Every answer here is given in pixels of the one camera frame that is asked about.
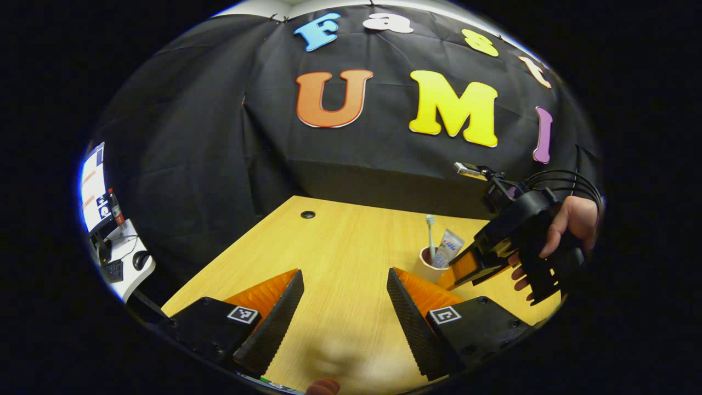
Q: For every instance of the white toothpaste tube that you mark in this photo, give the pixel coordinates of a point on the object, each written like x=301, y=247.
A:
x=448, y=244

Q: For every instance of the black keyboard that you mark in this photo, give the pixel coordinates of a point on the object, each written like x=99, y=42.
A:
x=113, y=271

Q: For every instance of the computer monitor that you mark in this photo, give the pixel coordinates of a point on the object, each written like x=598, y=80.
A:
x=92, y=186

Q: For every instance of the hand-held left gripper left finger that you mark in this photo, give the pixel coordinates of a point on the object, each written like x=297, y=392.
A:
x=274, y=323

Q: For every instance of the wooden desktop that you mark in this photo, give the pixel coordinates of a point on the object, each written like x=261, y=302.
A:
x=340, y=258

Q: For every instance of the red bottle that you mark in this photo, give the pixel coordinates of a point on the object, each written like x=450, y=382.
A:
x=115, y=211

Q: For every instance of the beige cup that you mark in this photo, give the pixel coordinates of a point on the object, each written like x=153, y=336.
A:
x=428, y=269

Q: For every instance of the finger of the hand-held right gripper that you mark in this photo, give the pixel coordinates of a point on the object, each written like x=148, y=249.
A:
x=465, y=266

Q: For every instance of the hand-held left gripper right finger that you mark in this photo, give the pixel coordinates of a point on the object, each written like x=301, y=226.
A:
x=411, y=323

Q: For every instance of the black computer mouse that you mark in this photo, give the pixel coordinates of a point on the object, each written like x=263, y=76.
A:
x=140, y=260

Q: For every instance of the white side table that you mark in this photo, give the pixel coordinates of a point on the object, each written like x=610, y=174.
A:
x=134, y=282

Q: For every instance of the pale green toothbrush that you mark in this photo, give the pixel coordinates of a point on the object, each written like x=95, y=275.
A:
x=430, y=219

